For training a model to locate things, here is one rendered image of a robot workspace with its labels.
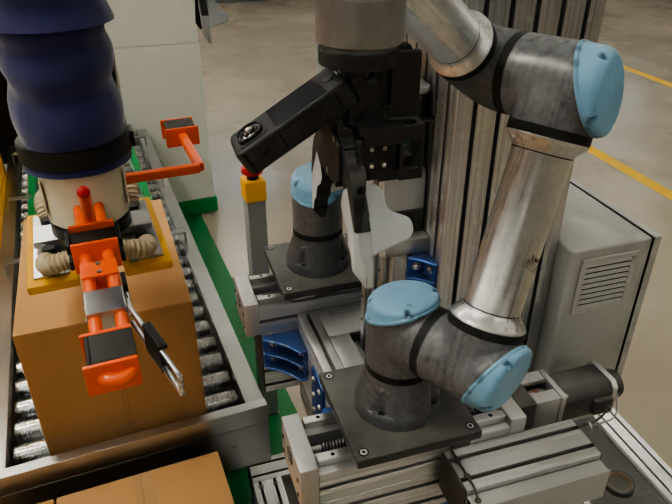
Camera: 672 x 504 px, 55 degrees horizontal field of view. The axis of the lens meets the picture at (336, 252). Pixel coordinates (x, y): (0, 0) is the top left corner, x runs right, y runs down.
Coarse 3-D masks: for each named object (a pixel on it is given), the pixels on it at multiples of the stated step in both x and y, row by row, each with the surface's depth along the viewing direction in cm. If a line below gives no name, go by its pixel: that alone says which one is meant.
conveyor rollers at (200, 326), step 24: (144, 168) 330; (24, 192) 305; (24, 216) 283; (192, 288) 237; (216, 360) 201; (24, 384) 191; (216, 384) 193; (24, 408) 183; (216, 408) 185; (24, 432) 176; (24, 456) 169; (48, 456) 171
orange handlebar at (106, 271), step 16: (192, 144) 164; (192, 160) 156; (128, 176) 147; (144, 176) 149; (160, 176) 150; (176, 176) 152; (80, 208) 133; (96, 208) 133; (80, 256) 117; (112, 256) 117; (80, 272) 111; (96, 272) 111; (112, 272) 111; (96, 288) 110; (96, 320) 100; (128, 320) 101; (128, 368) 91; (112, 384) 89
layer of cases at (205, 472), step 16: (176, 464) 166; (192, 464) 166; (208, 464) 166; (128, 480) 161; (144, 480) 161; (160, 480) 161; (176, 480) 161; (192, 480) 161; (208, 480) 161; (224, 480) 161; (64, 496) 157; (80, 496) 157; (96, 496) 157; (112, 496) 157; (128, 496) 157; (144, 496) 157; (160, 496) 157; (176, 496) 157; (192, 496) 157; (208, 496) 157; (224, 496) 157
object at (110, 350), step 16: (80, 336) 95; (96, 336) 95; (112, 336) 95; (128, 336) 95; (96, 352) 92; (112, 352) 92; (128, 352) 92; (96, 368) 89; (112, 368) 90; (96, 384) 90; (128, 384) 92
